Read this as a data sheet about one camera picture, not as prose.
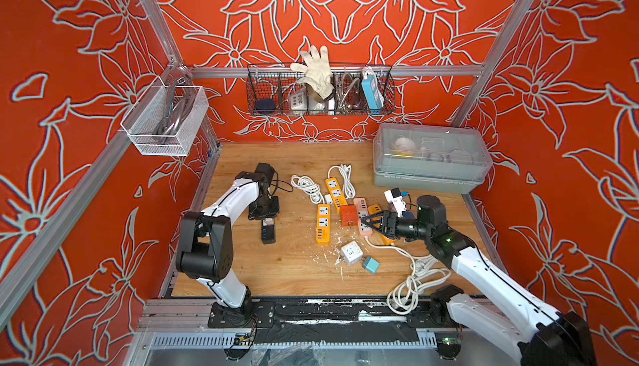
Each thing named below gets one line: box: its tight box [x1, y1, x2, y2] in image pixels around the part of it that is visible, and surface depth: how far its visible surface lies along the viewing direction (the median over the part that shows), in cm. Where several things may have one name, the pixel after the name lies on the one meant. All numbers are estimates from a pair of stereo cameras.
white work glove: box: [290, 44, 336, 104], surface depth 91 cm
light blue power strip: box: [361, 66, 386, 111], surface depth 89 cm
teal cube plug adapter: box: [362, 256, 380, 275], surface depth 83 cm
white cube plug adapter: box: [340, 241, 364, 266], surface depth 82 cm
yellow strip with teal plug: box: [316, 203, 331, 246], surface depth 92 cm
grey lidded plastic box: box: [372, 123, 494, 195], surface depth 94 cm
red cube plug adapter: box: [341, 204, 359, 228], surface depth 92 cm
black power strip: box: [261, 217, 277, 245], surface depth 90 cm
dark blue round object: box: [255, 98, 276, 113], surface depth 100 cm
